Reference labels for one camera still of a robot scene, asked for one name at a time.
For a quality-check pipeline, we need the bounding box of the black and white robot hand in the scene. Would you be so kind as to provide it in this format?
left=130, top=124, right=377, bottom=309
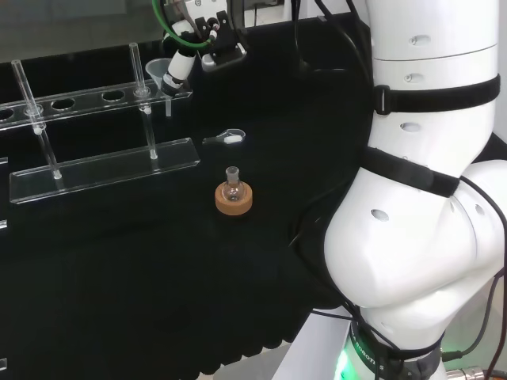
left=152, top=0, right=249, bottom=97

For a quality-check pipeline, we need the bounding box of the clear plastic funnel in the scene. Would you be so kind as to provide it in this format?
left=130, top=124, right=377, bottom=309
left=145, top=58, right=175, bottom=118

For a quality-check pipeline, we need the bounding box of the glass weighing funnel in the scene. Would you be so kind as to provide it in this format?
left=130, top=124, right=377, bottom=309
left=202, top=128, right=247, bottom=146

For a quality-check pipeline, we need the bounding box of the clear funnel stand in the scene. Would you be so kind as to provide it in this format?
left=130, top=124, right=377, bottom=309
left=0, top=42, right=201, bottom=206

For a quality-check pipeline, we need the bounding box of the small round-bottom glass flask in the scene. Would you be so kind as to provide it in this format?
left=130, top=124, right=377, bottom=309
left=222, top=166, right=243, bottom=202

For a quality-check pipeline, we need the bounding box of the black bench cloth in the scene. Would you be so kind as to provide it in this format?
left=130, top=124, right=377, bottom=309
left=0, top=17, right=374, bottom=375

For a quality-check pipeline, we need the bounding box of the green cable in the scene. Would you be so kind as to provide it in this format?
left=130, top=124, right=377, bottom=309
left=152, top=0, right=212, bottom=51

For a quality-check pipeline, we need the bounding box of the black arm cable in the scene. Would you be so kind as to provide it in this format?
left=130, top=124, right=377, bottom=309
left=292, top=0, right=375, bottom=249

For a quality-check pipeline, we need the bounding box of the cork ring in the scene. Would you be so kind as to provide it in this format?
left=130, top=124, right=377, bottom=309
left=214, top=180, right=254, bottom=218

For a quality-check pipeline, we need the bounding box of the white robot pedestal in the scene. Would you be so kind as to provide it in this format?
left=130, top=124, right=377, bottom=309
left=272, top=304, right=360, bottom=380

